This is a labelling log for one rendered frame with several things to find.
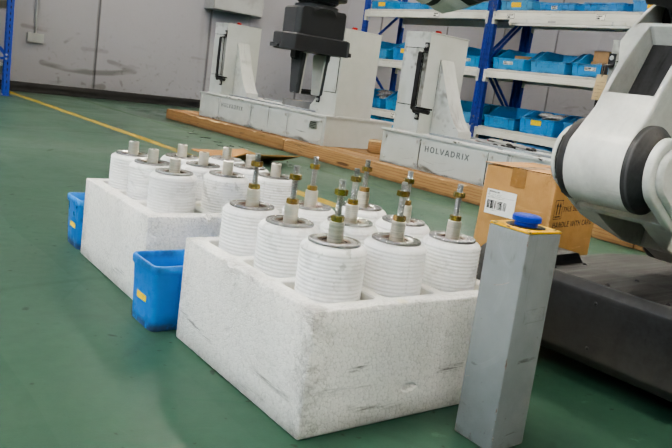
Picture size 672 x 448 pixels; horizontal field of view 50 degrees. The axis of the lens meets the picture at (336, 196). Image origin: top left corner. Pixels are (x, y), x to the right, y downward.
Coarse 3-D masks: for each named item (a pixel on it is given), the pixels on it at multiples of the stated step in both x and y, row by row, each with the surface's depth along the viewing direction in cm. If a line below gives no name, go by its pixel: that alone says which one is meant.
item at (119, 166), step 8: (112, 160) 161; (120, 160) 160; (128, 160) 160; (112, 168) 161; (120, 168) 160; (128, 168) 160; (112, 176) 161; (120, 176) 160; (112, 184) 162; (120, 184) 161
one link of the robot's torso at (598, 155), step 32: (640, 32) 126; (640, 64) 126; (608, 96) 121; (640, 96) 117; (576, 128) 120; (608, 128) 116; (640, 128) 113; (576, 160) 118; (608, 160) 113; (640, 160) 111; (576, 192) 120; (608, 192) 115; (640, 192) 112
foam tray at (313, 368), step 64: (192, 256) 121; (192, 320) 121; (256, 320) 104; (320, 320) 94; (384, 320) 101; (448, 320) 109; (256, 384) 104; (320, 384) 96; (384, 384) 103; (448, 384) 112
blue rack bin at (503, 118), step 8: (496, 112) 692; (504, 112) 700; (512, 112) 707; (520, 112) 708; (528, 112) 665; (488, 120) 678; (496, 120) 671; (504, 120) 664; (512, 120) 656; (504, 128) 665; (512, 128) 658
